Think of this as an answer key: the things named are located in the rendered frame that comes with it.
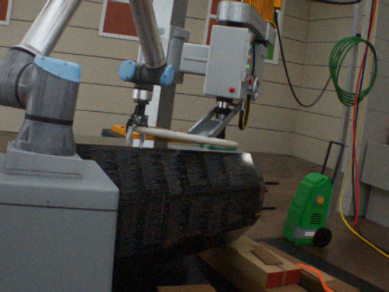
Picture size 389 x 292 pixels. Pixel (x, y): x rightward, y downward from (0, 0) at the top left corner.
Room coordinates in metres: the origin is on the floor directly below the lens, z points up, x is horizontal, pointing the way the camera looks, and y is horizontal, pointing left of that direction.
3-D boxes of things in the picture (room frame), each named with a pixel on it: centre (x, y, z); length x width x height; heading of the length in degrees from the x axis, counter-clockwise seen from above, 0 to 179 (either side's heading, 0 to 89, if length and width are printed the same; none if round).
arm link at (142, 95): (2.09, 0.26, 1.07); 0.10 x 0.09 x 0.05; 104
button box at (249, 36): (2.67, -0.22, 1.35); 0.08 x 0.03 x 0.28; 164
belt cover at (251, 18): (3.11, -0.23, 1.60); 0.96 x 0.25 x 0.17; 164
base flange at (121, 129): (3.42, 0.33, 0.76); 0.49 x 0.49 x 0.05; 30
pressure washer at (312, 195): (3.68, -1.02, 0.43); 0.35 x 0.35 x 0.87; 15
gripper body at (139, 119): (2.07, 0.27, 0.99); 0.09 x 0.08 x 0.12; 14
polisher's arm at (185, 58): (3.41, 0.13, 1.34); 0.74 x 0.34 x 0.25; 89
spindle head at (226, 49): (2.85, -0.15, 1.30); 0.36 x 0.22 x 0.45; 164
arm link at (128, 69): (1.99, 0.30, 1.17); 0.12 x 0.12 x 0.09; 66
